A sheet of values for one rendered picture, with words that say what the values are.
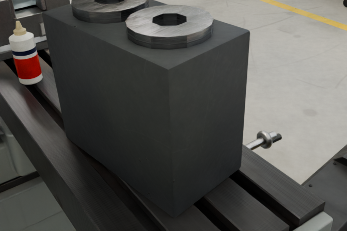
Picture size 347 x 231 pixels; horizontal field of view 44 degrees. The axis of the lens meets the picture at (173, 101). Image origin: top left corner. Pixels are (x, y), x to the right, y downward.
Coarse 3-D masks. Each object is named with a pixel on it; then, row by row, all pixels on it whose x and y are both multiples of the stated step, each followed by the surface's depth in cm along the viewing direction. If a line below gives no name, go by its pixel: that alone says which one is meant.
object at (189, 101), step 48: (96, 0) 51; (144, 0) 49; (96, 48) 45; (144, 48) 41; (192, 48) 41; (240, 48) 44; (96, 96) 49; (144, 96) 42; (192, 96) 41; (240, 96) 47; (96, 144) 54; (144, 144) 45; (192, 144) 44; (240, 144) 51; (144, 192) 50; (192, 192) 48
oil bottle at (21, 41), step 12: (12, 36) 71; (24, 36) 70; (12, 48) 71; (24, 48) 71; (36, 48) 73; (24, 60) 72; (36, 60) 73; (24, 72) 73; (36, 72) 74; (24, 84) 74
